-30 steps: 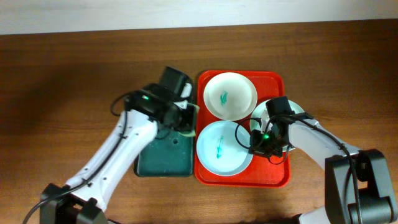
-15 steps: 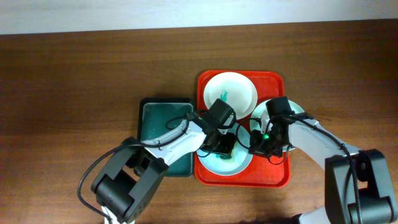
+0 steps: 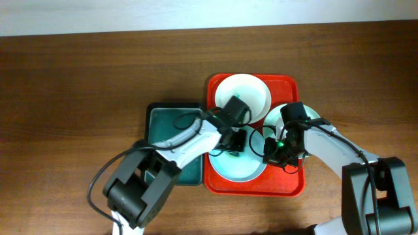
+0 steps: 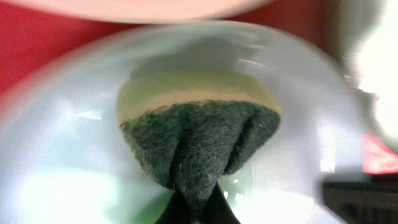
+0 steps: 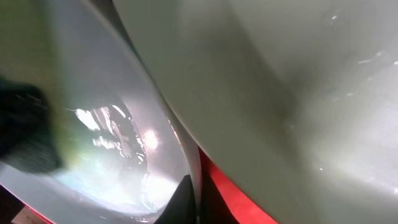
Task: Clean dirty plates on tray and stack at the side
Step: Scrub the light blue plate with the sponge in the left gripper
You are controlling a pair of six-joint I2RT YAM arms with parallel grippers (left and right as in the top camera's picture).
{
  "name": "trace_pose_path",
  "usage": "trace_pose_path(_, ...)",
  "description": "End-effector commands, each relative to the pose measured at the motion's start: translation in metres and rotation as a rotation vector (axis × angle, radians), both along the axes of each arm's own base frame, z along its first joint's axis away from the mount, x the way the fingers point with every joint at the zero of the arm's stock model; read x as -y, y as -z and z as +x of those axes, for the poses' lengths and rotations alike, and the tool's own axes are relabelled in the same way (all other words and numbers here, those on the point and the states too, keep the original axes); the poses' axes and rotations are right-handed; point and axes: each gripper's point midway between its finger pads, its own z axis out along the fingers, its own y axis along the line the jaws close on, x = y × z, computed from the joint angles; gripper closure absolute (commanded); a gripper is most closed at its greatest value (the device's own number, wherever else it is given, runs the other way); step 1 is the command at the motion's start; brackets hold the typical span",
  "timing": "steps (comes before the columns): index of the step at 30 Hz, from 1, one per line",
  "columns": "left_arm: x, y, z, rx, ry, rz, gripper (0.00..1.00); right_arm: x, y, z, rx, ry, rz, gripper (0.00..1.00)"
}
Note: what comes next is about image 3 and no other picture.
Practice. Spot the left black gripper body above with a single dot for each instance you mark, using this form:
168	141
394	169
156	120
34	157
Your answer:
238	143

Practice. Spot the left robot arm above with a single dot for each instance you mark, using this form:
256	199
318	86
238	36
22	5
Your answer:
144	179

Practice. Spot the green yellow sponge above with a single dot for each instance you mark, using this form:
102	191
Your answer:
234	154

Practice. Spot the light green plate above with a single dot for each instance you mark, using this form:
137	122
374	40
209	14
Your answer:
274	118

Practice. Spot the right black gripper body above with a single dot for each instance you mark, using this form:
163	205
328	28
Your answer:
280	153

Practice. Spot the white plate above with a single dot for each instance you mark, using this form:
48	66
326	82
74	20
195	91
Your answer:
249	89

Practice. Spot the red plastic tray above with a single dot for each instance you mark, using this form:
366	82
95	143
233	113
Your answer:
273	181

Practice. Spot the light blue plate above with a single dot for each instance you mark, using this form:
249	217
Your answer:
247	166

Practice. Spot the dark green water tray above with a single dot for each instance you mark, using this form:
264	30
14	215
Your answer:
160	117

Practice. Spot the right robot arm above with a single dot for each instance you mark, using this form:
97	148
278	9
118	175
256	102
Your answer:
377	197

